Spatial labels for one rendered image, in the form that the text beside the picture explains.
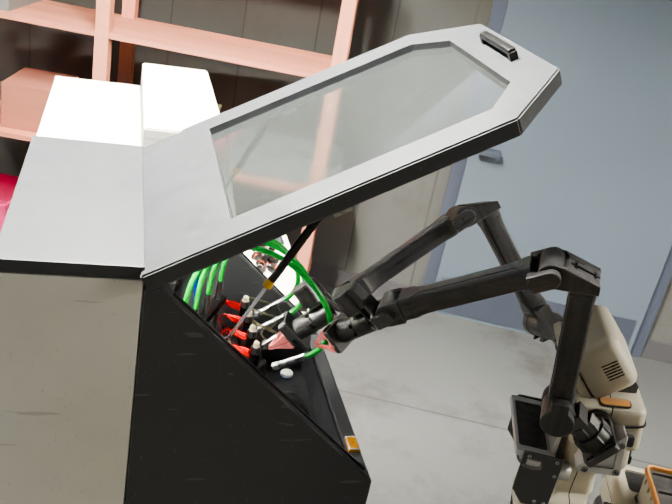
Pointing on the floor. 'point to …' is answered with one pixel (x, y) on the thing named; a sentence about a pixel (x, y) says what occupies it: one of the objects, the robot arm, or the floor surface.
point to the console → (173, 100)
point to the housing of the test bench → (72, 299)
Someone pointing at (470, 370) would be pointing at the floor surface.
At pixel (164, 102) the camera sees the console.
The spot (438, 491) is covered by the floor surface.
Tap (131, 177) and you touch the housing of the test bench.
